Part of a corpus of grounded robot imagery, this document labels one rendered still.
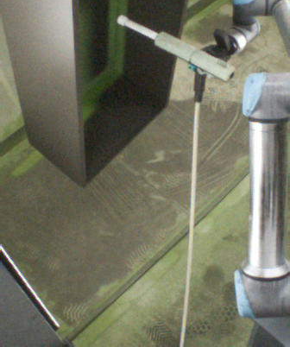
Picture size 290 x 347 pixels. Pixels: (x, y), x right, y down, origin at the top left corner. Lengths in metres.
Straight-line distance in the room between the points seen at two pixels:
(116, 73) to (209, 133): 0.67
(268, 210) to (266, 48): 2.14
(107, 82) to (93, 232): 0.76
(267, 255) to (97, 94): 1.36
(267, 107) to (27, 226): 1.69
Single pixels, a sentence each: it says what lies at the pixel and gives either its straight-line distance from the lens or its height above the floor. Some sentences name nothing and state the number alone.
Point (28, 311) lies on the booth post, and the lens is 1.54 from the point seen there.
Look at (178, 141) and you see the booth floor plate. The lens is 2.89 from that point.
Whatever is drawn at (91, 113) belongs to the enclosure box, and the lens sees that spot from 2.46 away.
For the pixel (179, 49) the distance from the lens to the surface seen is 1.73.
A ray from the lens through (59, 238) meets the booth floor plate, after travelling 2.65.
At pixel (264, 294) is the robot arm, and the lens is 1.53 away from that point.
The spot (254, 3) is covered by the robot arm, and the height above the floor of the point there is 1.21.
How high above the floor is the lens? 2.31
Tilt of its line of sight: 53 degrees down
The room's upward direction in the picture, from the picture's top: 7 degrees counter-clockwise
